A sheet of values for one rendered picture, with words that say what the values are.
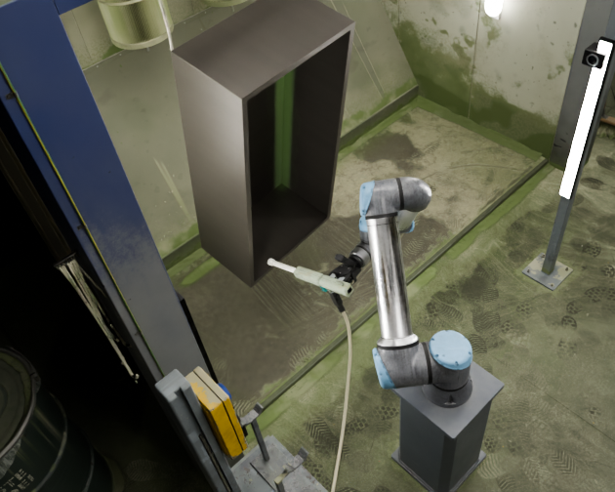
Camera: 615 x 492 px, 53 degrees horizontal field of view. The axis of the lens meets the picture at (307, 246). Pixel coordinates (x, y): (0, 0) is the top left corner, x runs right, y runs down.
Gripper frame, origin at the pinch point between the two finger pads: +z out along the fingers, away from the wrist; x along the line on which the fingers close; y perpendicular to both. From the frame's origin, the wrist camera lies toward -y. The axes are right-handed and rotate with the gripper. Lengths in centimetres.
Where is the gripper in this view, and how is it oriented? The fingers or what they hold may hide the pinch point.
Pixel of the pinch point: (328, 288)
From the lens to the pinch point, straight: 267.8
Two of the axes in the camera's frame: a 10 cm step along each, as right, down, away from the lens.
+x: -7.4, -2.4, 6.3
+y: 3.0, 7.2, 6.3
